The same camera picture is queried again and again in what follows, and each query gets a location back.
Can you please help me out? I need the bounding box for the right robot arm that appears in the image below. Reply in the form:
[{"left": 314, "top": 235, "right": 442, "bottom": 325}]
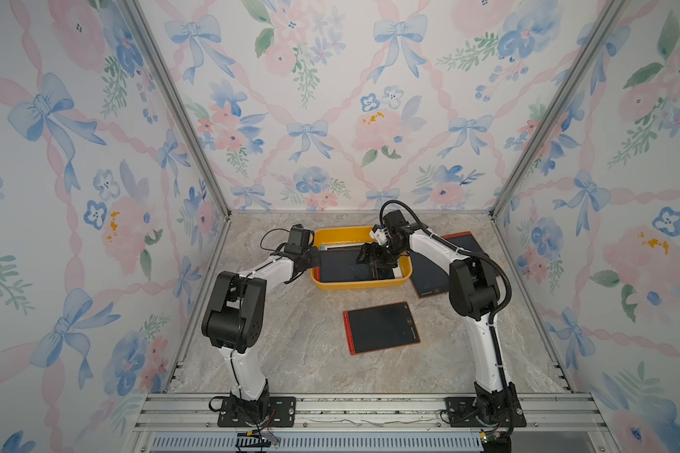
[{"left": 358, "top": 226, "right": 516, "bottom": 426}]

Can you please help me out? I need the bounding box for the black corrugated cable conduit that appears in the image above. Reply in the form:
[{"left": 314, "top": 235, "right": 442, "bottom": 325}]
[{"left": 379, "top": 199, "right": 514, "bottom": 453}]

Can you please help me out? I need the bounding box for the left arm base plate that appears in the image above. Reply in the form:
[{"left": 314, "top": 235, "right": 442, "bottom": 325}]
[{"left": 209, "top": 394, "right": 297, "bottom": 428}]

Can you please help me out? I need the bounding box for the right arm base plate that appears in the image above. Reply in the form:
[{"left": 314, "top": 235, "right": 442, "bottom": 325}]
[{"left": 443, "top": 396, "right": 527, "bottom": 428}]

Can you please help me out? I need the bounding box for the aluminium mounting rail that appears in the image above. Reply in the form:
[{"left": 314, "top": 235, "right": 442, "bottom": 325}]
[{"left": 123, "top": 394, "right": 621, "bottom": 452}]

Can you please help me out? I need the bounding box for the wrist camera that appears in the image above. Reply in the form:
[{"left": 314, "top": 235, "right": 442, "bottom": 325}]
[
  {"left": 369, "top": 225, "right": 389, "bottom": 245},
  {"left": 283, "top": 224, "right": 314, "bottom": 256}
]

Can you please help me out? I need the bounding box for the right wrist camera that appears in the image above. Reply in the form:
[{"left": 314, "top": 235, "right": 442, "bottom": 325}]
[{"left": 369, "top": 225, "right": 389, "bottom": 245}]

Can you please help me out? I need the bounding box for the red writing tablet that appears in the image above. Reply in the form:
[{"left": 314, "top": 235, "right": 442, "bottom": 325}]
[
  {"left": 410, "top": 252, "right": 449, "bottom": 298},
  {"left": 443, "top": 231, "right": 485, "bottom": 253},
  {"left": 343, "top": 302, "right": 420, "bottom": 356},
  {"left": 317, "top": 247, "right": 396, "bottom": 283}
]

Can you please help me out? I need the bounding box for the yellow plastic storage box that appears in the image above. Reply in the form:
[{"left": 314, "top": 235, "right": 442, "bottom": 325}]
[{"left": 311, "top": 226, "right": 413, "bottom": 291}]

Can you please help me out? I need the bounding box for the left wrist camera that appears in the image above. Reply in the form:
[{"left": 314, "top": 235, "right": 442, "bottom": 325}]
[{"left": 283, "top": 224, "right": 314, "bottom": 256}]

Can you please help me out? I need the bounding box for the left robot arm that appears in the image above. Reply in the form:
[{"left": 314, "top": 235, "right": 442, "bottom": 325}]
[{"left": 201, "top": 247, "right": 320, "bottom": 421}]

